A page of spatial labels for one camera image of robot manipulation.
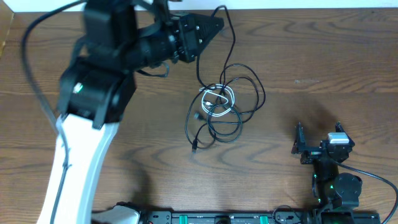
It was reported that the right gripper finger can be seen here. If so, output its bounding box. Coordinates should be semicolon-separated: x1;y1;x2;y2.
334;121;350;140
294;123;306;152

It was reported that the white usb cable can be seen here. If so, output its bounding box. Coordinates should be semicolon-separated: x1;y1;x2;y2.
198;83;236;118

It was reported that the black usb cable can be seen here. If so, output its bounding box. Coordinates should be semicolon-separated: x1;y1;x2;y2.
184;4;267;154

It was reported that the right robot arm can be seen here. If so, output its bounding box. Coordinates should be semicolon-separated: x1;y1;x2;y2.
292;123;363;224

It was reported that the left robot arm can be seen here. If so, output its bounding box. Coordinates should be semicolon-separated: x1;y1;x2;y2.
38;1;224;223

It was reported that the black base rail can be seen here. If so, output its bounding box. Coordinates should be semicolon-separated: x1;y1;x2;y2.
136;210;382;224

